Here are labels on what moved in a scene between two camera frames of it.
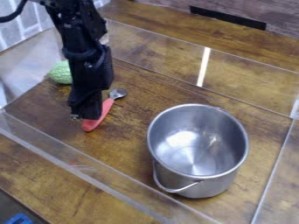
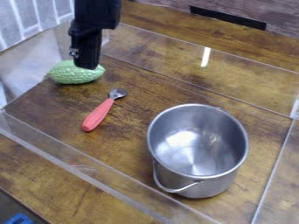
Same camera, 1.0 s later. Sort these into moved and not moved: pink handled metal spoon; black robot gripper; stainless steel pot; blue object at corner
Moved: black robot gripper
Not moved: blue object at corner; stainless steel pot; pink handled metal spoon
